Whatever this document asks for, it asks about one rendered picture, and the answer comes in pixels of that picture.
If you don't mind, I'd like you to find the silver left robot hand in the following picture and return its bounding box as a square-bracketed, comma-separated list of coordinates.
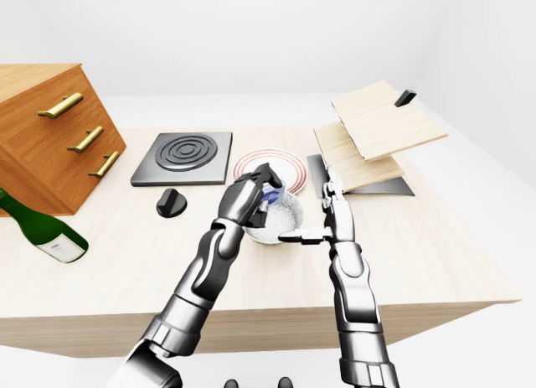
[212, 162, 286, 230]

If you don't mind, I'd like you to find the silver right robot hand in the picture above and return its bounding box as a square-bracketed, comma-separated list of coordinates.
[277, 165, 358, 246]

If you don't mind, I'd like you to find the blue cream cheese box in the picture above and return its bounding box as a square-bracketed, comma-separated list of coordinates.
[258, 180, 288, 205]

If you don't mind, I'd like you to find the patterned white bowl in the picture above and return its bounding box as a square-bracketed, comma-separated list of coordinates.
[243, 190, 306, 246]

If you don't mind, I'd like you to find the small pale wooden board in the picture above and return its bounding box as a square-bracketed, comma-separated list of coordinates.
[312, 121, 405, 194]

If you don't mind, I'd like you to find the white plate with red rings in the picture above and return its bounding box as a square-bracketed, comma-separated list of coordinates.
[233, 147, 311, 195]

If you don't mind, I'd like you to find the round black knob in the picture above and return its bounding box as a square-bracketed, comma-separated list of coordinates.
[155, 187, 191, 219]

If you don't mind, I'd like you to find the flat dark stove plate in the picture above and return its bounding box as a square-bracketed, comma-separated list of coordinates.
[130, 131, 234, 188]

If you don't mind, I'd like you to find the large pale wooden board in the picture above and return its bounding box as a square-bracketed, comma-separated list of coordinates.
[330, 79, 450, 162]

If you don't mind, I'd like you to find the small black block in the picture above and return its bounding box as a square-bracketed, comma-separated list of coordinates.
[394, 87, 418, 109]

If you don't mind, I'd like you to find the small wooden drawer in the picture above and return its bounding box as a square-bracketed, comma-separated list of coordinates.
[44, 116, 127, 215]

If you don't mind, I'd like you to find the medium wooden drawer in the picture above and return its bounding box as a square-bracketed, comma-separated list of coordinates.
[18, 91, 115, 184]

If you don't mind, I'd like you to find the green wine bottle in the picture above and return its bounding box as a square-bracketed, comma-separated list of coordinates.
[0, 188, 90, 265]

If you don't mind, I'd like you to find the large wooden drawer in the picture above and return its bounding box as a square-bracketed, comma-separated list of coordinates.
[0, 65, 100, 154]

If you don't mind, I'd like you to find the wooden cabinet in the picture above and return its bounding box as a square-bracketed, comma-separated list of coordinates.
[0, 62, 128, 218]

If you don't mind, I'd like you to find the flat dark base plate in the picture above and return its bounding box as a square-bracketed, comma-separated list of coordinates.
[306, 153, 417, 198]

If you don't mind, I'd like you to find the short brass drawer handle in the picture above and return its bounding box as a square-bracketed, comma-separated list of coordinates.
[87, 150, 121, 179]

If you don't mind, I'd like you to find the medium brass drawer handle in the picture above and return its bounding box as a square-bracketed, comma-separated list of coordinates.
[66, 126, 105, 155]

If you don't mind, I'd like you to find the long brass drawer handle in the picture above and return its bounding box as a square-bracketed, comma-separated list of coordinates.
[37, 91, 85, 121]

